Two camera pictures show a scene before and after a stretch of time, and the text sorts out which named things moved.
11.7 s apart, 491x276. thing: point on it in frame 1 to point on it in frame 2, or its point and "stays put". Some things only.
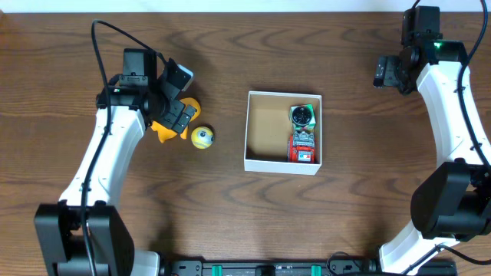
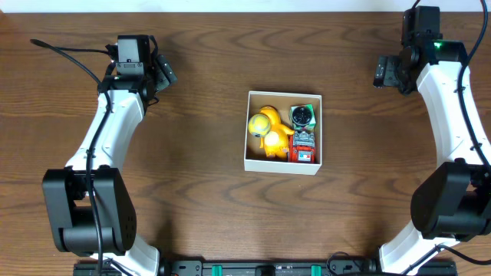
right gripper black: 387,70 stays put
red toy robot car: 301,147 stays put
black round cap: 301,116 stays put
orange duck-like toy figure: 166,132 to 276,142
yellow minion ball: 202,137 to 258,125
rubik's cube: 312,123 stays put
